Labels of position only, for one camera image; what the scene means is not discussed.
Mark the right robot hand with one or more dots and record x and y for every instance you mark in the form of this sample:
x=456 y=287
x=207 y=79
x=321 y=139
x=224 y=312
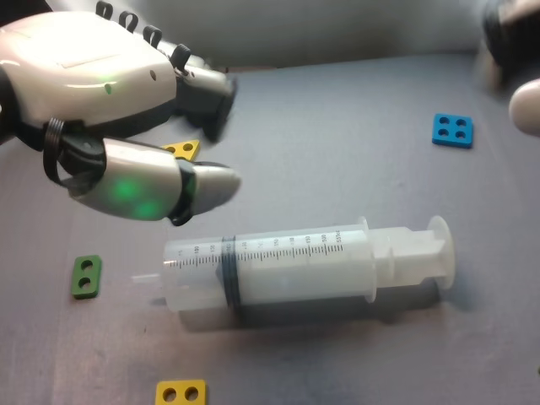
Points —
x=525 y=107

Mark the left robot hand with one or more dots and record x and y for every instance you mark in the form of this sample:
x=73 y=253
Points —
x=84 y=80

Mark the large clear plastic syringe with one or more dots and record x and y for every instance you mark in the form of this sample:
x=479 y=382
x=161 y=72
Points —
x=295 y=270

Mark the blue square four-hole block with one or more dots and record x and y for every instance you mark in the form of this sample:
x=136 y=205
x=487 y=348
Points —
x=452 y=131

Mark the yellow triangle block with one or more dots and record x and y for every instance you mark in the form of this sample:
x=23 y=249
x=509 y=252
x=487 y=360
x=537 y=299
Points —
x=179 y=148

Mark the green two-hole block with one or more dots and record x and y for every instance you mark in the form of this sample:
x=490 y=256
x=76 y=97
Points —
x=86 y=273

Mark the grey table cloth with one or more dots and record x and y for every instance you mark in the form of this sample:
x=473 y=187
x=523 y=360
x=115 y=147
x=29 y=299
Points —
x=337 y=177

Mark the white backdrop sheet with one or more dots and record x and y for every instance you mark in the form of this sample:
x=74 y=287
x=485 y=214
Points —
x=316 y=29

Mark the yellow rectangular two-hole block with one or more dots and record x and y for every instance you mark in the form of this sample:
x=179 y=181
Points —
x=180 y=386

